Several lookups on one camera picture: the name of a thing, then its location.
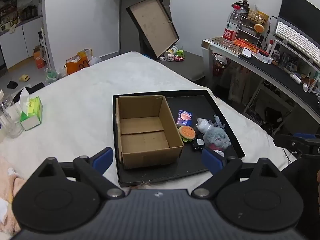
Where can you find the pink towel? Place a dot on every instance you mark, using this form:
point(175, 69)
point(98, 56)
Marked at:
point(10, 187)

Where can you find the white desk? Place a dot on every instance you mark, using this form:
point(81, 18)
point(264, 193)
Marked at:
point(206, 62)

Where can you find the white soft bundle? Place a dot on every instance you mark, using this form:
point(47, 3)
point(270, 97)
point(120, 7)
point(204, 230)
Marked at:
point(203, 126)

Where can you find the green tissue box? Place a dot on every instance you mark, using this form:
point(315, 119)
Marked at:
point(31, 112)

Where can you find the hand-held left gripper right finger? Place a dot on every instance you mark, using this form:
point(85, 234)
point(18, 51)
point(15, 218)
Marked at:
point(211, 160)

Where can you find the water bottle with red label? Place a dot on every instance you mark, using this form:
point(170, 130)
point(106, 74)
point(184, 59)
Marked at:
point(231, 27)

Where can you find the red and gold flat box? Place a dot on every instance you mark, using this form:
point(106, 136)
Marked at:
point(250, 46)

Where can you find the red plastic basket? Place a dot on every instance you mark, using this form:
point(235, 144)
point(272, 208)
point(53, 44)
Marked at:
point(220, 66)

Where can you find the woven bamboo basket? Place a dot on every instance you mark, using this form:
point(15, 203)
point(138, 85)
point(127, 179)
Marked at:
point(258, 17)

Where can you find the black shallow tray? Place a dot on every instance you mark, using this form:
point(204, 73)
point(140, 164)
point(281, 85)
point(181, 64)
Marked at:
point(192, 102)

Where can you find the white tote bag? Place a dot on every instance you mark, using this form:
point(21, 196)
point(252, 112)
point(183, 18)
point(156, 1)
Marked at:
point(243, 85)

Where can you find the black slipper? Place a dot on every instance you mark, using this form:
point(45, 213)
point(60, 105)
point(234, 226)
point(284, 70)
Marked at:
point(12, 84)

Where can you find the black monitor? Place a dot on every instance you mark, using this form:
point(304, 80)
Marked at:
point(300, 7)

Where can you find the yellow carton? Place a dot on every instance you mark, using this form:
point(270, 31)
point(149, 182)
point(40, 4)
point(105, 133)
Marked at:
point(85, 53)

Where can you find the grey fluffy plush toy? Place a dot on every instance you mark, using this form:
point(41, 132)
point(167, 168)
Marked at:
point(216, 137)

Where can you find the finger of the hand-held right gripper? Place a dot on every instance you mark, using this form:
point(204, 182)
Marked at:
point(305, 135)
point(287, 143)

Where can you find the yellow slipper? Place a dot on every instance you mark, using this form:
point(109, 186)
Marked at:
point(24, 78)

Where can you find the small green cup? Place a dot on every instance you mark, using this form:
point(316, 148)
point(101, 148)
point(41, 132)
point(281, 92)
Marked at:
point(180, 53)

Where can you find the orange paper bag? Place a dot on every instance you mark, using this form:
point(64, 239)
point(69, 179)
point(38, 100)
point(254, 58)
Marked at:
point(77, 66)

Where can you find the white round can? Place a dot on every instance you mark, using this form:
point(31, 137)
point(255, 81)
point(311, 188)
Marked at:
point(172, 50)

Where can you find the black desk mat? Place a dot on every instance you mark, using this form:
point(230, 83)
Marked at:
point(270, 70)

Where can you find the small red figure toy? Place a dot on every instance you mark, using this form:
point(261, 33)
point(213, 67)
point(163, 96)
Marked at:
point(179, 58)

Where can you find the black box lid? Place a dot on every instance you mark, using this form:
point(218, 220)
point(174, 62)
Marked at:
point(152, 25)

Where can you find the clear acrylic drawer organizer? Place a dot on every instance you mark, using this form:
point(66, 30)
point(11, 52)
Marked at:
point(246, 31)

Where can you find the clear plastic wrapper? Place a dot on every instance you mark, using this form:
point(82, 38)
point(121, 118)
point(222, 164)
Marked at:
point(218, 123)

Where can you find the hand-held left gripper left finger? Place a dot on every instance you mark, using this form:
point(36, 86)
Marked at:
point(103, 158)

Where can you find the green plastic bag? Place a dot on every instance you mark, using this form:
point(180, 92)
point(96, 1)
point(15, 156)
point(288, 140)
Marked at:
point(55, 76)

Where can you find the dark cloth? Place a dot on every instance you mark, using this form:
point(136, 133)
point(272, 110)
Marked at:
point(35, 87)

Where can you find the burger plush toy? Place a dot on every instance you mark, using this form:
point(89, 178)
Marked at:
point(187, 132)

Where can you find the orange carton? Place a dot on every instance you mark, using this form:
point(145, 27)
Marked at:
point(39, 58)

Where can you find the small burger toy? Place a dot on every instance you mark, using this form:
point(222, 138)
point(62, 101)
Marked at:
point(259, 28)

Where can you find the blue planet print tissue packet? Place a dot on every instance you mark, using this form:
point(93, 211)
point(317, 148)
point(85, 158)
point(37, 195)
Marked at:
point(184, 118)

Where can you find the white keyboard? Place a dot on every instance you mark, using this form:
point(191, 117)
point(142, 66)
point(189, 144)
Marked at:
point(295, 38)

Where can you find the white cabinet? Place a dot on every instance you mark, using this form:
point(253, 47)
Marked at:
point(17, 45)

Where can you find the brown cardboard box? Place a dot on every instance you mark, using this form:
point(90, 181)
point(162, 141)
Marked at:
point(145, 140)

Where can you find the small white figure toy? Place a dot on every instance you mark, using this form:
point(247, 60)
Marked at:
point(170, 57)

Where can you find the clear plastic bottle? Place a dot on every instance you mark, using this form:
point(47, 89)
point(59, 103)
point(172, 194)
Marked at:
point(11, 122)

